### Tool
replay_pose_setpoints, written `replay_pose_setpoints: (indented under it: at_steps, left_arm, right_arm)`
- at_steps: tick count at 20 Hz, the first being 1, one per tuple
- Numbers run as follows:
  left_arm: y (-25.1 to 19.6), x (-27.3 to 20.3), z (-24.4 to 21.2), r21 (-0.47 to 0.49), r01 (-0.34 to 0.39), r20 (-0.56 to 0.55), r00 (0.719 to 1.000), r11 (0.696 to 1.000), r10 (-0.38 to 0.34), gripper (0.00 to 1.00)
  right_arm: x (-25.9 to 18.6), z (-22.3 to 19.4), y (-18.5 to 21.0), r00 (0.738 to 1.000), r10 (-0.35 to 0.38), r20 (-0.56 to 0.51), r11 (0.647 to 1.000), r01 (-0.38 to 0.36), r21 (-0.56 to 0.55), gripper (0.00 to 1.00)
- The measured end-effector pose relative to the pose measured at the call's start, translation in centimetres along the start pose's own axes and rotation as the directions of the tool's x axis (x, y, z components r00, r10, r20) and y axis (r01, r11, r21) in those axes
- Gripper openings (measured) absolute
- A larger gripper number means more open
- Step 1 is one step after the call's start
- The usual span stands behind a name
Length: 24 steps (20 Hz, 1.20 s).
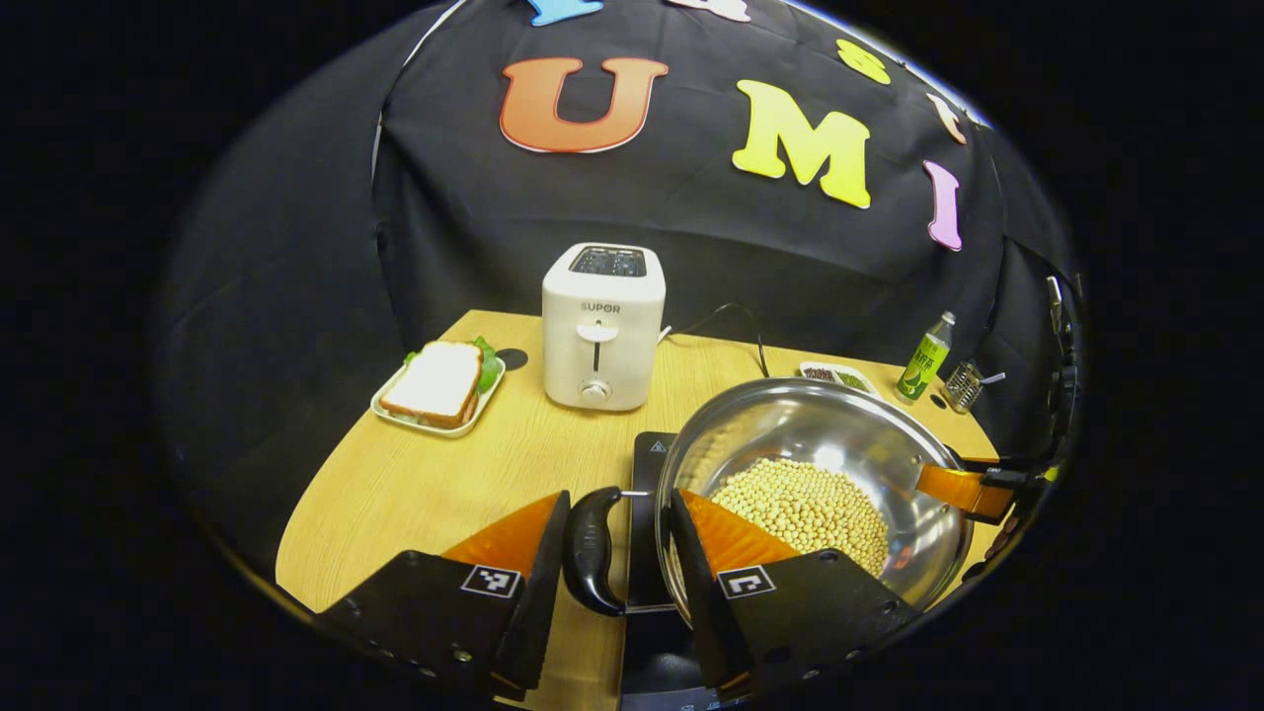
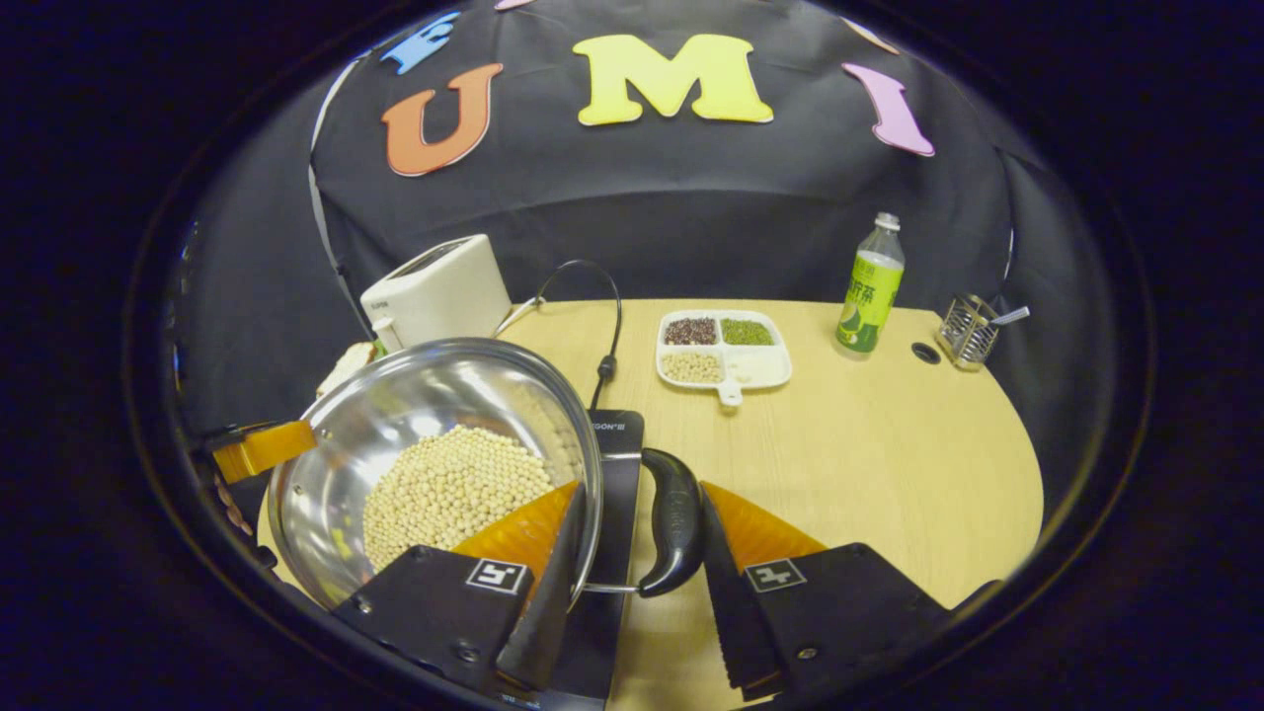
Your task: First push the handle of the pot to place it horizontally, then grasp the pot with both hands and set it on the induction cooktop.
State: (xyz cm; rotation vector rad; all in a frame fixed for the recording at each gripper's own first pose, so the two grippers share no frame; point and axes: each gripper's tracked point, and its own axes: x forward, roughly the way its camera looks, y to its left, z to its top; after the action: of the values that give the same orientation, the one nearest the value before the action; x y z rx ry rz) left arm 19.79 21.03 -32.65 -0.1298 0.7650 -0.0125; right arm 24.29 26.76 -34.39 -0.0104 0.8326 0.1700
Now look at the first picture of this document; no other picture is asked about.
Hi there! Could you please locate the black power cable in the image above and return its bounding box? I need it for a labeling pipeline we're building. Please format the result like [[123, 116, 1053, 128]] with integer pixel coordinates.
[[660, 303, 771, 379]]

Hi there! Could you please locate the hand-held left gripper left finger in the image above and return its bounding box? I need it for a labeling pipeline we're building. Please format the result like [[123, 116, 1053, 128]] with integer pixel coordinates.
[[314, 490, 572, 697]]

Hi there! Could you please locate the pile of soybeans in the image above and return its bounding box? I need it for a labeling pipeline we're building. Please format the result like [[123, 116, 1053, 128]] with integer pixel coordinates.
[[709, 457, 890, 579]]

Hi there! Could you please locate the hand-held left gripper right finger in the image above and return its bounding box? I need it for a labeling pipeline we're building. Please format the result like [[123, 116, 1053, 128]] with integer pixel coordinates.
[[670, 488, 921, 697]]

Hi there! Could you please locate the metal wire utensil holder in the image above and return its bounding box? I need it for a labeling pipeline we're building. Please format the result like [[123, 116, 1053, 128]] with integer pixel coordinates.
[[943, 359, 987, 414]]

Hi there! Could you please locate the sandwich with lettuce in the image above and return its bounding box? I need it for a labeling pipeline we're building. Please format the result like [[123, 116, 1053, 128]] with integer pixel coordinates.
[[380, 337, 500, 430]]

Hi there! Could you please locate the white toaster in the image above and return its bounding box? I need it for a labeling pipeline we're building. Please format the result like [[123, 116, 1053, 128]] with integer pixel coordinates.
[[541, 243, 668, 413]]

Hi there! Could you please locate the white divided bean dish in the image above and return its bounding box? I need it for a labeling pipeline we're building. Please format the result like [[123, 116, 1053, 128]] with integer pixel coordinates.
[[798, 361, 878, 396]]

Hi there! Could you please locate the green label bottle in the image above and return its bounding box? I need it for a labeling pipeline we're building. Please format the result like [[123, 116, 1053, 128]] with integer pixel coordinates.
[[896, 311, 957, 404]]

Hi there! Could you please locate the stainless steel pot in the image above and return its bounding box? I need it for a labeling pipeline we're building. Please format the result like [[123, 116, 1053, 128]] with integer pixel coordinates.
[[563, 377, 998, 633]]

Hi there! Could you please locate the black induction cooktop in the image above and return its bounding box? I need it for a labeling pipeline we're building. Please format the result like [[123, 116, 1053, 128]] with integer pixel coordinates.
[[620, 431, 771, 711]]

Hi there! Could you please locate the black backdrop cloth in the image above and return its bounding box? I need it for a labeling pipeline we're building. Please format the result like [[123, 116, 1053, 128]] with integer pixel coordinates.
[[158, 0, 1082, 584]]

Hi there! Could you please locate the white sandwich plate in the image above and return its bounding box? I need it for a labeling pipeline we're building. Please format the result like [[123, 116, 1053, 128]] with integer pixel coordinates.
[[370, 341, 508, 438]]

